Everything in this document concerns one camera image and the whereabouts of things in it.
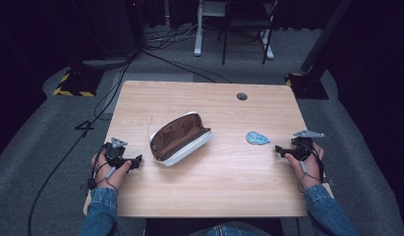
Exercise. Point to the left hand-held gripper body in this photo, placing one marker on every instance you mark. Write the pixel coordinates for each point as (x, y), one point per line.
(114, 152)

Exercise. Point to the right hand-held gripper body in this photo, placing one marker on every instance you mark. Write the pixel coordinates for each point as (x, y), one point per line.
(302, 143)

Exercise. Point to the blue oval eraser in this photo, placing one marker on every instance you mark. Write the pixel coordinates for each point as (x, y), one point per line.
(258, 138)

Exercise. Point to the white pencil case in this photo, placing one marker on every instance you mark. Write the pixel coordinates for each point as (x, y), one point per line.
(180, 139)

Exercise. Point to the person's left hand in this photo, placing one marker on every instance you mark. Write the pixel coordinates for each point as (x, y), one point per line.
(113, 175)

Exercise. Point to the person's right hand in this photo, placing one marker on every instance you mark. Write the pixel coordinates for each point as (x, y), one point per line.
(307, 168)

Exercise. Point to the black stand base hazard stripes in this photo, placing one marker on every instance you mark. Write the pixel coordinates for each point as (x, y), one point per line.
(77, 82)

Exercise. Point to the person's lap in jeans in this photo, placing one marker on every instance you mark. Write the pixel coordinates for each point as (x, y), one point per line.
(227, 230)

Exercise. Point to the black chair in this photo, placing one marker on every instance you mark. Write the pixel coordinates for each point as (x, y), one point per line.
(247, 26)

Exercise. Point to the black stand base with post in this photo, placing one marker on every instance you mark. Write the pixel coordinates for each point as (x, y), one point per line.
(309, 80)

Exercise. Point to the white desk frame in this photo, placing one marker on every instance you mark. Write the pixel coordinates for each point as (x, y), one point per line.
(202, 29)

